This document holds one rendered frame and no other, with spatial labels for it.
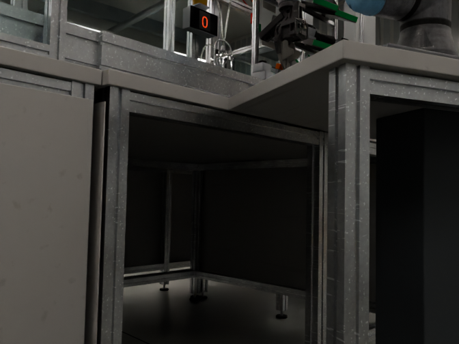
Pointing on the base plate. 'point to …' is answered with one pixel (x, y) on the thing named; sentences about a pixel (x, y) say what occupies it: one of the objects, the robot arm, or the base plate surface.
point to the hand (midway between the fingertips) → (283, 66)
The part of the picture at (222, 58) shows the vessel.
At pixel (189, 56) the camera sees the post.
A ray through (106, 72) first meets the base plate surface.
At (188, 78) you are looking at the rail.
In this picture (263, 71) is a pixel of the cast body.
